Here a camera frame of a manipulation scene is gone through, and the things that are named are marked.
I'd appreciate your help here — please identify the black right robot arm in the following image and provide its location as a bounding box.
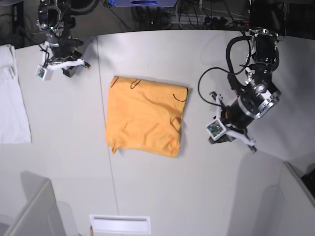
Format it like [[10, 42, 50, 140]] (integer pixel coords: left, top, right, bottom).
[[36, 0, 99, 81]]

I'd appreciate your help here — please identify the black keyboard at right edge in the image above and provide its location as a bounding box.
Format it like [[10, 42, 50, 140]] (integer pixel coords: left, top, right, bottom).
[[301, 169, 315, 196]]

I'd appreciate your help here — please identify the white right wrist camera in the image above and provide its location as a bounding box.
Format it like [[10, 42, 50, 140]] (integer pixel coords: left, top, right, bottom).
[[35, 65, 53, 81]]

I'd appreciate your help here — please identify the grey bin left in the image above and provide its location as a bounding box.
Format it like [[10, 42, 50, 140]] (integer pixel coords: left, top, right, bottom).
[[0, 179, 66, 236]]

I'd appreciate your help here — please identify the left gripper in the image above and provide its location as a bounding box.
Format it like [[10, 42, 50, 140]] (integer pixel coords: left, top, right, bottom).
[[208, 92, 257, 153]]

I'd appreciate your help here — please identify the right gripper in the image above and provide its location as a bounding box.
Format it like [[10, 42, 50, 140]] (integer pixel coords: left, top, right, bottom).
[[41, 38, 91, 78]]

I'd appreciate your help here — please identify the white cloth at left edge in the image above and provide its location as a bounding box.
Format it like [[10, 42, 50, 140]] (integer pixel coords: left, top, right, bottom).
[[0, 44, 32, 144]]

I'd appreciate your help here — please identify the blue grey box at top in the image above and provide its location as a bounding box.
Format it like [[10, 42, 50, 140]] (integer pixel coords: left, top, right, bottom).
[[108, 0, 177, 7]]

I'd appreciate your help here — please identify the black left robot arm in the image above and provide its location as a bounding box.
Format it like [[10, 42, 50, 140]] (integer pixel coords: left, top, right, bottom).
[[206, 0, 285, 152]]

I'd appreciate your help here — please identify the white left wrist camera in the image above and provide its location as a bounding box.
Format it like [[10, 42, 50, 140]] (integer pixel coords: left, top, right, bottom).
[[206, 118, 227, 141]]

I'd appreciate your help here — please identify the orange yellow T-shirt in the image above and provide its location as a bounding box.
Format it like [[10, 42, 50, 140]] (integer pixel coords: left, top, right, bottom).
[[106, 76, 189, 158]]

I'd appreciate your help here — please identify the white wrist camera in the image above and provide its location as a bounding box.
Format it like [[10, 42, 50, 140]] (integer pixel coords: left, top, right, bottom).
[[35, 65, 53, 81], [206, 118, 227, 141]]

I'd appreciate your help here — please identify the white table slot plate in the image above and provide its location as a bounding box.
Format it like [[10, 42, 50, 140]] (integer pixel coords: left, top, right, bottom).
[[89, 214, 151, 235]]

